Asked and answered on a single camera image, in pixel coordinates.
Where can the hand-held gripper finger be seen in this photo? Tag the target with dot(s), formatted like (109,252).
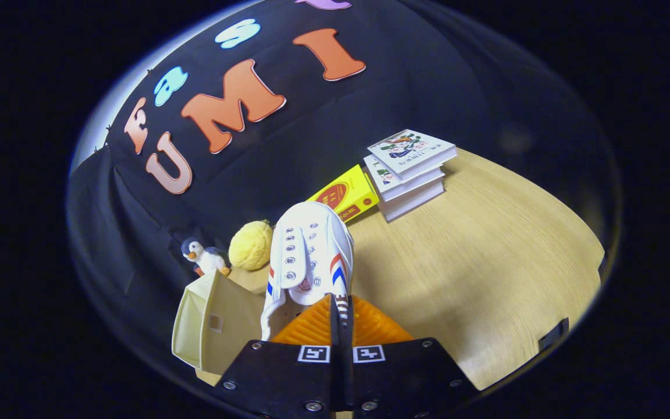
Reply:
(336,372)
(348,372)

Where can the white canvas shoe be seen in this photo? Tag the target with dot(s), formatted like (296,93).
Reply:
(312,244)

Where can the yellow round plush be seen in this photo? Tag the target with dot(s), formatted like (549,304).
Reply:
(250,244)

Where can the black table edge clip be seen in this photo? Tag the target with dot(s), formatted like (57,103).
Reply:
(553,336)
(603,267)

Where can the yellow book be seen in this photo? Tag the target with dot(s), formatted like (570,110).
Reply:
(349,192)

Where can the beige fabric storage box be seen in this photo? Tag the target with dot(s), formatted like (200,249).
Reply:
(218,326)

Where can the penguin plush toy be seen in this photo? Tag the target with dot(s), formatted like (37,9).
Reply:
(207,259)

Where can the white book floral cover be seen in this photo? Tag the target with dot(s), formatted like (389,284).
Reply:
(410,148)

